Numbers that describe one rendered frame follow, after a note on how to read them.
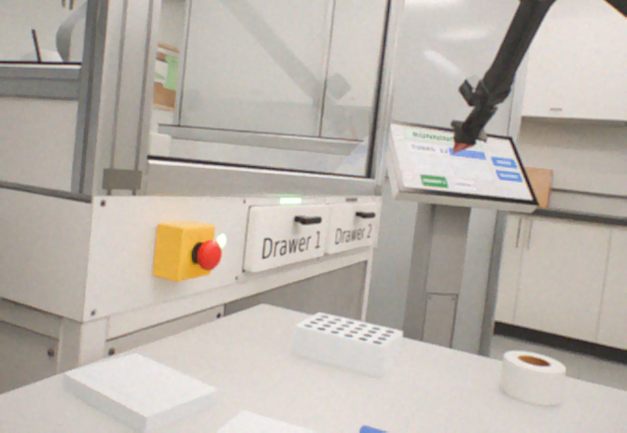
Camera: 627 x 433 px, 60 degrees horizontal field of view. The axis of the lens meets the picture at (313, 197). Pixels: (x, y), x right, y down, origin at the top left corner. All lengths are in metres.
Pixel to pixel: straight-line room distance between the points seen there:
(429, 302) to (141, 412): 1.50
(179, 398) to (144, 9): 0.44
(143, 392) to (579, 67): 3.96
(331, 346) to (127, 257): 0.28
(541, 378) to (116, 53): 0.61
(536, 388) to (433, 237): 1.23
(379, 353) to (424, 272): 1.24
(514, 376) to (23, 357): 0.60
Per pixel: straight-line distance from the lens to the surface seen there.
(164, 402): 0.54
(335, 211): 1.18
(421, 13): 2.81
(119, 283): 0.70
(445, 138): 1.94
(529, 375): 0.70
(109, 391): 0.56
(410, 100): 2.72
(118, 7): 0.67
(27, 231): 0.74
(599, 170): 4.53
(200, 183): 0.79
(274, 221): 0.95
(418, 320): 1.94
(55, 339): 0.73
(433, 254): 1.90
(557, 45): 4.32
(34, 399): 0.60
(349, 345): 0.69
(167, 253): 0.72
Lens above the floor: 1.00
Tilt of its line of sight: 3 degrees down
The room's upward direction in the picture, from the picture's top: 6 degrees clockwise
